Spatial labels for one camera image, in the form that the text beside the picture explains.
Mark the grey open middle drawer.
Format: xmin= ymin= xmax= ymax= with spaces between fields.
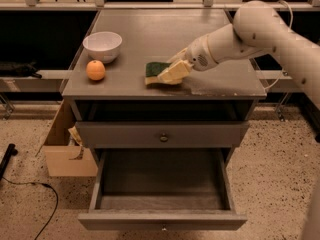
xmin=78 ymin=149 xmax=247 ymax=231

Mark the white bowl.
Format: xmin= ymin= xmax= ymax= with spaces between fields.
xmin=82 ymin=31 xmax=122 ymax=63

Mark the black cloth on shelf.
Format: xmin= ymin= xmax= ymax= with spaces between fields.
xmin=0 ymin=62 xmax=42 ymax=79

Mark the orange fruit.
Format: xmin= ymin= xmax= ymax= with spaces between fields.
xmin=86 ymin=60 xmax=106 ymax=81

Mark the black floor cable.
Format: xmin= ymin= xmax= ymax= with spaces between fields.
xmin=0 ymin=176 xmax=60 ymax=240

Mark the black stand foot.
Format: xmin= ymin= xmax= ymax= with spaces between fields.
xmin=0 ymin=143 xmax=18 ymax=180

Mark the grey upper drawer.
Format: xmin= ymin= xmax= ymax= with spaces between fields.
xmin=76 ymin=122 xmax=249 ymax=149

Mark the green and yellow sponge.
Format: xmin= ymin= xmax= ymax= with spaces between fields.
xmin=145 ymin=62 xmax=182 ymax=85

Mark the cardboard box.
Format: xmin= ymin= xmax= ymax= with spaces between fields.
xmin=42 ymin=101 xmax=98 ymax=177

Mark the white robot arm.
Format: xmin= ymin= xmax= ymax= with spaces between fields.
xmin=172 ymin=1 xmax=320 ymax=240

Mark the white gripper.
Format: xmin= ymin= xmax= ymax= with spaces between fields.
xmin=157 ymin=34 xmax=218 ymax=84

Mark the grey drawer cabinet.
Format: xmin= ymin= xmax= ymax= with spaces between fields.
xmin=61 ymin=7 xmax=268 ymax=158

